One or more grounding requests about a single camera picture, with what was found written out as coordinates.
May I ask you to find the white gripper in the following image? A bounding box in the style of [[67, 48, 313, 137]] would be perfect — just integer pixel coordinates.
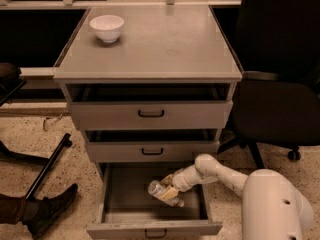
[[159, 169, 192, 201]]

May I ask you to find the clear plastic bottle white cap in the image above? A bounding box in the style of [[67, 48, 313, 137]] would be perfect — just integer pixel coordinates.
[[148, 180, 184, 207]]

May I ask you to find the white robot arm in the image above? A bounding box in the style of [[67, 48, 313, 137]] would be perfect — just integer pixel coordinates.
[[156, 154, 314, 240]]

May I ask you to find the grey bottom drawer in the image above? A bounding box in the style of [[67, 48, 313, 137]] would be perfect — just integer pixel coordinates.
[[87, 162, 222, 240]]

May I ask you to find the grey drawer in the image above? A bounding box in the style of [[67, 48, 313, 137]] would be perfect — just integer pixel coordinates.
[[85, 129, 219, 163], [66, 83, 232, 130], [87, 162, 222, 240]]

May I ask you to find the grey middle drawer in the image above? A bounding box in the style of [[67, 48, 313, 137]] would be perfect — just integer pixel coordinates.
[[85, 129, 219, 163]]

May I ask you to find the grey drawer cabinet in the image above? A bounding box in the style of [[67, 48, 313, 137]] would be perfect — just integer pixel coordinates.
[[52, 4, 243, 240]]

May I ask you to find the grey top drawer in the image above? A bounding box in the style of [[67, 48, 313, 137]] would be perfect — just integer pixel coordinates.
[[66, 83, 232, 130]]

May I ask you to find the black office chair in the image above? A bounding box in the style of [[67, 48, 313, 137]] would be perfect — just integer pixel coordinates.
[[211, 0, 320, 168]]

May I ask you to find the black shoe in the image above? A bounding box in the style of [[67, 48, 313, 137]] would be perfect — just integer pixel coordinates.
[[21, 184, 78, 240]]

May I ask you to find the brown trouser leg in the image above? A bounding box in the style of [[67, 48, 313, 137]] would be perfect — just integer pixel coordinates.
[[0, 194, 39, 224]]

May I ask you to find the black chair base left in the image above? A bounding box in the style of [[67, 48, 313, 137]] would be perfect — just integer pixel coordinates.
[[0, 133, 72, 200]]

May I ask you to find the white ceramic bowl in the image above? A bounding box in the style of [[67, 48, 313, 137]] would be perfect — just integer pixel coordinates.
[[89, 15, 124, 43]]

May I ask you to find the dark stool seat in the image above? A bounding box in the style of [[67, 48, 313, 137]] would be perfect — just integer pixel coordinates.
[[0, 62, 26, 106]]

